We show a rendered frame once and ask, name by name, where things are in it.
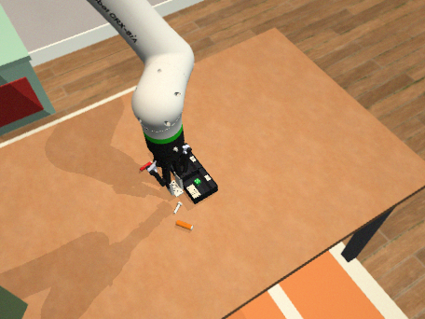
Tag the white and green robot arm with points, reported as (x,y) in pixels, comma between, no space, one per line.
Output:
(158,99)

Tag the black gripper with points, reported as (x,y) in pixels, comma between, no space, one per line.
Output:
(173,160)

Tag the black rack of bins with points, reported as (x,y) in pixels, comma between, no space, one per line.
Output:
(196,170)

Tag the white domino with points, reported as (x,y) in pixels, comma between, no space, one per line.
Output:
(193,191)
(176,189)

